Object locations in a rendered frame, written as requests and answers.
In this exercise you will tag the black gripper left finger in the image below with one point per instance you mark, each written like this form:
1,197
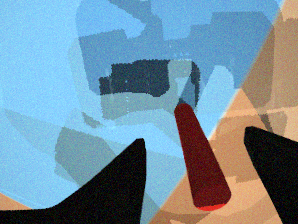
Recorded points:
113,196

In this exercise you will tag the dark red peg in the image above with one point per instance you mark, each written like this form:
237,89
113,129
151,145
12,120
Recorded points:
209,187

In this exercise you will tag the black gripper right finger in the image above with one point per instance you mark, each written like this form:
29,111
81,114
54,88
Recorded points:
276,161

